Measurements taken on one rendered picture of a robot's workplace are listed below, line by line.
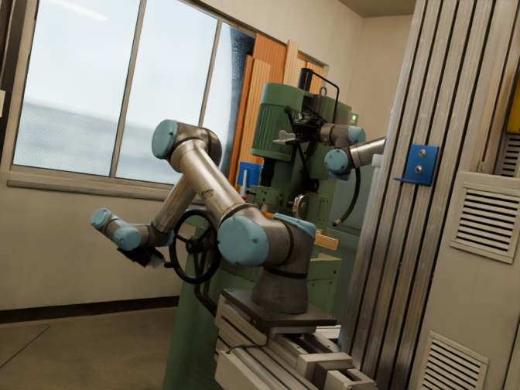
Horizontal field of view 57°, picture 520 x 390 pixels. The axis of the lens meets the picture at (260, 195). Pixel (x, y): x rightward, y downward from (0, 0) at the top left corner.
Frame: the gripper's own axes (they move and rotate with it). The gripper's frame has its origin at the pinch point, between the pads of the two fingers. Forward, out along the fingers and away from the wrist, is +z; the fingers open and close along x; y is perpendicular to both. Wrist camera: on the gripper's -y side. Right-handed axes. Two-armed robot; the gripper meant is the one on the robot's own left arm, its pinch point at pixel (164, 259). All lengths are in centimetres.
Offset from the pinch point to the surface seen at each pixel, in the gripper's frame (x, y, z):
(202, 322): 4.1, 11.5, 33.6
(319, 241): 42, -36, 25
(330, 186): 20, -71, 45
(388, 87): -65, -249, 169
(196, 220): -11.7, -23.6, 13.6
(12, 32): -115, -60, -62
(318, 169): 23, -68, 27
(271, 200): 12, -46, 23
